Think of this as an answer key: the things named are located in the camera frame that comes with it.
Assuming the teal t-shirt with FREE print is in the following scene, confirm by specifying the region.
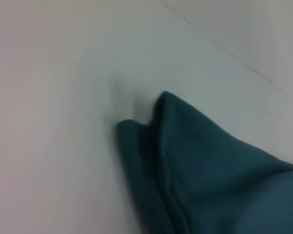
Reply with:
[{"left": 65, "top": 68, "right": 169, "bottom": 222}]
[{"left": 116, "top": 91, "right": 293, "bottom": 234}]

